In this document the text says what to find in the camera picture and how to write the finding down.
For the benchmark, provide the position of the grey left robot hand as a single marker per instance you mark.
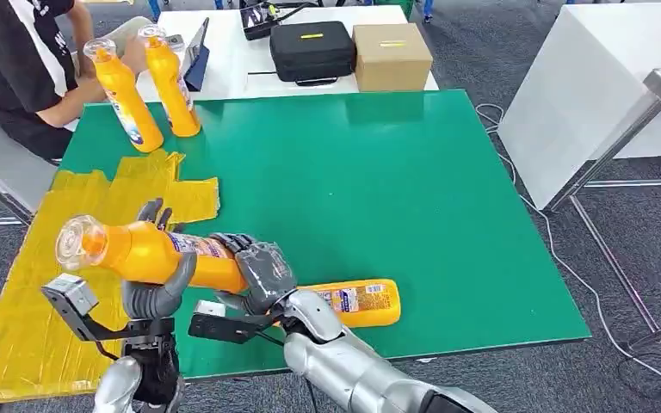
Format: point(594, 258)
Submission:
point(148, 299)

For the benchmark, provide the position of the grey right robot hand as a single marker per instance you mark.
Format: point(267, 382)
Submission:
point(265, 273)

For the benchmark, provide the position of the orange drink bottle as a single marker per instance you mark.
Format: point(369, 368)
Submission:
point(136, 251)
point(365, 302)
point(128, 108)
point(173, 91)

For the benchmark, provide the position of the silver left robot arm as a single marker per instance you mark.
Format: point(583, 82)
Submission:
point(119, 387)

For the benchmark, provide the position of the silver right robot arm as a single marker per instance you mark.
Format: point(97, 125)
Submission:
point(353, 365)

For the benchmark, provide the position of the green table mat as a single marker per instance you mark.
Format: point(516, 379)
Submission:
point(365, 188)

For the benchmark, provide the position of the yellow plastic sheet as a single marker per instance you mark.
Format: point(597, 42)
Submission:
point(22, 342)

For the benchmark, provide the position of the white table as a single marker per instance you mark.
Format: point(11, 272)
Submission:
point(233, 57)

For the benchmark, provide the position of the tablet with dark cover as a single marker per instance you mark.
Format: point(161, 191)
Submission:
point(196, 65)

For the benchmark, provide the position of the black zip case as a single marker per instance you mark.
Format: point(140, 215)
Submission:
point(312, 51)

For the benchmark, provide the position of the brown cardboard box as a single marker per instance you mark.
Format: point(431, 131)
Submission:
point(392, 60)

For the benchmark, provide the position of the black controller device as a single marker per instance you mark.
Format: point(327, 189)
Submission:
point(256, 21)

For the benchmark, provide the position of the person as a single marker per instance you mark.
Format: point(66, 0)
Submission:
point(5, 68)

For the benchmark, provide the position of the large white cabinet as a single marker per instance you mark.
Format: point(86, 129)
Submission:
point(587, 85)

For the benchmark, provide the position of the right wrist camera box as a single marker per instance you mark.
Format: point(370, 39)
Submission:
point(222, 328)

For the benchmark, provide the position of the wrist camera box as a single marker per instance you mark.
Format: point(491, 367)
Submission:
point(222, 328)
point(71, 293)

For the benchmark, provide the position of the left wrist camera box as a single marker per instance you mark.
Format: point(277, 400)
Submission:
point(71, 293)

